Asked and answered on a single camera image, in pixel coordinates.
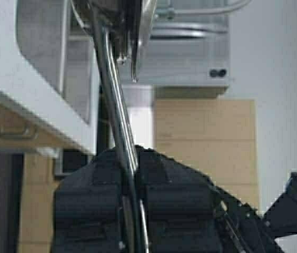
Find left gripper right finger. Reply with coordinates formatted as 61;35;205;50
135;145;223;252

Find metal cabinet handle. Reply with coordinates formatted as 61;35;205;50
0;122;38;141

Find stainless steel range hood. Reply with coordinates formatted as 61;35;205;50
16;1;248;122

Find wooden base cabinet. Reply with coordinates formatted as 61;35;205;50
0;105;59;252

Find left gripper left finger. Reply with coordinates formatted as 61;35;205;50
53;149;132;252

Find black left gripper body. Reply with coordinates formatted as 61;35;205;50
216;172;297;252

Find stainless steel frying pan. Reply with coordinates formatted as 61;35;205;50
69;0;159;253

